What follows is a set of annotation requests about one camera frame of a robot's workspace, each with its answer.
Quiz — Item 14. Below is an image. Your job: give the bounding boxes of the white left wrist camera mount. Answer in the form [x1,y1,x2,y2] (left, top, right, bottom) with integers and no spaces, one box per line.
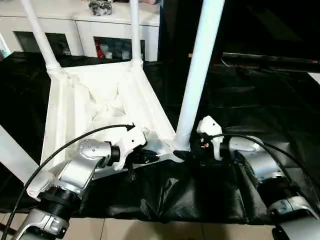
[114,126,148,173]

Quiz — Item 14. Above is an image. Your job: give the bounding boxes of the black plastic mat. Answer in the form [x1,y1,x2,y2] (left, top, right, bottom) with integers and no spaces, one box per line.
[0,51,320,225]

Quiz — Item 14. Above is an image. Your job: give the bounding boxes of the white plastic table top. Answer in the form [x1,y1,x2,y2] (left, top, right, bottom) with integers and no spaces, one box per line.
[26,59,191,200]

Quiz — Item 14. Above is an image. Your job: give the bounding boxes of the white cabinet with glass doors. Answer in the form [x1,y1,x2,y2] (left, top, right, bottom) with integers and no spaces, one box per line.
[0,0,161,62]

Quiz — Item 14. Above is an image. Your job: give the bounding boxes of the black bundle on cabinet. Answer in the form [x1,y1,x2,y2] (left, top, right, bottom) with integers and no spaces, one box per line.
[88,0,113,16]

